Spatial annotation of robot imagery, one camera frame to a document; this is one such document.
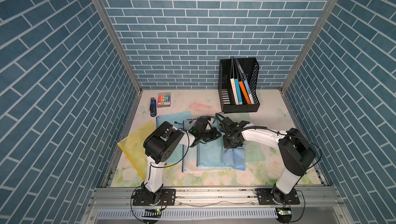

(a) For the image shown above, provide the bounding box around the white book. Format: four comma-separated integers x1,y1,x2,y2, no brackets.
230,78,239,105

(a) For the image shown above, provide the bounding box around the black mesh file holder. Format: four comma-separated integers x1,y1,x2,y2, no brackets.
218,58,259,113

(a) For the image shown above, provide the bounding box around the blue mesh document bag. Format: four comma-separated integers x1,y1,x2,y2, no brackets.
156,111,192,164

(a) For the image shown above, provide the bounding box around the blue black stapler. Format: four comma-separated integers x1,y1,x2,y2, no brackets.
150,97,157,117

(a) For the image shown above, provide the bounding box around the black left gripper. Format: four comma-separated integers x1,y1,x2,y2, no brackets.
197,128,222,142

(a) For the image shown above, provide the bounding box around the green mesh document bag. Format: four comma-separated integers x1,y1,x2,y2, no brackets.
228,113,266,163

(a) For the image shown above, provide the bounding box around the clear grey document bag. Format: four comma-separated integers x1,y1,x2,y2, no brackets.
181,119,226,172

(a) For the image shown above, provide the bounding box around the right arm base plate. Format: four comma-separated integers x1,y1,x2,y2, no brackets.
253,188,300,205

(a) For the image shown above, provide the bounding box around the box of coloured markers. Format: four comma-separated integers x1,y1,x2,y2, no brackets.
157,92,171,108

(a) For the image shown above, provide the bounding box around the teal book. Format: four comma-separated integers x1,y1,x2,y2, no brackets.
235,78,243,105

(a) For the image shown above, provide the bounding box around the aluminium front rail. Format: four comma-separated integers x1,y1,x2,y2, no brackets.
82,186,353,224

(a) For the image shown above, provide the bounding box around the blue folder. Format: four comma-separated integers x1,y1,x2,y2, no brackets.
234,59,255,104

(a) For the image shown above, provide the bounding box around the light blue cleaning cloth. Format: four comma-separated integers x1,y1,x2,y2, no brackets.
222,145,246,171

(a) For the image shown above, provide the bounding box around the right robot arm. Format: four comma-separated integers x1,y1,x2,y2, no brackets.
215,113,316,196

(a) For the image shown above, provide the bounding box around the yellow mesh document bag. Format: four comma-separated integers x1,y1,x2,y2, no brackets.
117,121,156,180

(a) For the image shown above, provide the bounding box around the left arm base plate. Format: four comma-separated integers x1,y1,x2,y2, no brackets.
132,188,176,206

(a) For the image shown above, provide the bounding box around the orange book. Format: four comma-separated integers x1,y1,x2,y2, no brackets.
239,81,252,104

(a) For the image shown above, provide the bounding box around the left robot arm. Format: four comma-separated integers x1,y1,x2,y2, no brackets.
142,116,221,194

